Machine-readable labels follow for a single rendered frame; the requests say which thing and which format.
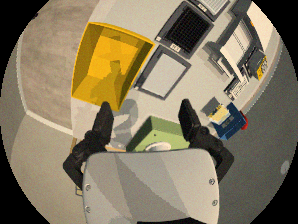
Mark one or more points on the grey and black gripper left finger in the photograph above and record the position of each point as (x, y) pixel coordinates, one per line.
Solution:
(93, 142)

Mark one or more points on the blue open-top bin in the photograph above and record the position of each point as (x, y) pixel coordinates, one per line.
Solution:
(228, 128)

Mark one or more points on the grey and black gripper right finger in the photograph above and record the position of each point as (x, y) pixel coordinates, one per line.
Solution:
(199, 137)

